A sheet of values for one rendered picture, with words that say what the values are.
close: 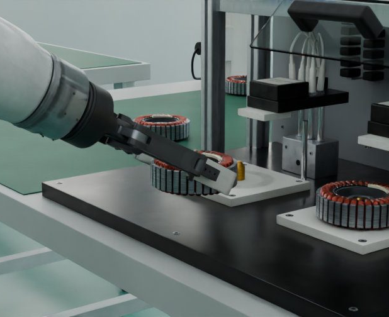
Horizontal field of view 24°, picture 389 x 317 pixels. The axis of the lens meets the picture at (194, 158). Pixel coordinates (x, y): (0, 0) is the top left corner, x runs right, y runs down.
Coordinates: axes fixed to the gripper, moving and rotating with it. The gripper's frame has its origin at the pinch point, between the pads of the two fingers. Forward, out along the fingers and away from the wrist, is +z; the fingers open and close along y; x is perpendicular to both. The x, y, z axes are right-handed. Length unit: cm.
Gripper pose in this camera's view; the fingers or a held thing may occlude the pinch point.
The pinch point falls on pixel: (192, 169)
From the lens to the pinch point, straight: 117.4
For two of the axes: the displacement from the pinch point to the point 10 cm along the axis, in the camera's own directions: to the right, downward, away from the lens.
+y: 6.0, 1.9, -7.8
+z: 6.9, 3.6, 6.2
